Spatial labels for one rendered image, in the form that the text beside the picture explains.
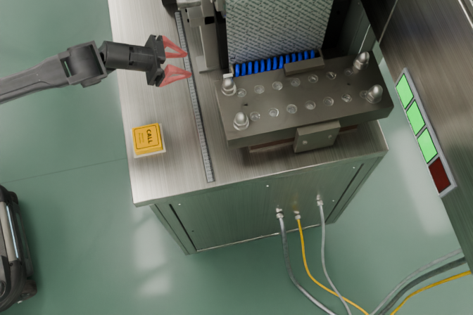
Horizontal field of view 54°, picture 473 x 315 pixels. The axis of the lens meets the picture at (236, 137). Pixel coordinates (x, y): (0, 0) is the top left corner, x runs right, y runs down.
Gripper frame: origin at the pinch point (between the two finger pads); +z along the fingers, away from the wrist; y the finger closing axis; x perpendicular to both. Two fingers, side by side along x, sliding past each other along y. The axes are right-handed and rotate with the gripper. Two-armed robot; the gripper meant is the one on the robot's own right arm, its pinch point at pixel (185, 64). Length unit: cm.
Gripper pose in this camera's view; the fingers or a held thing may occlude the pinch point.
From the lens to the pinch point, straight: 111.8
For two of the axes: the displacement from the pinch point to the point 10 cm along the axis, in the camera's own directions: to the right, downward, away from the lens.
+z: 8.5, 0.4, 5.2
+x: 4.8, -4.7, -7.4
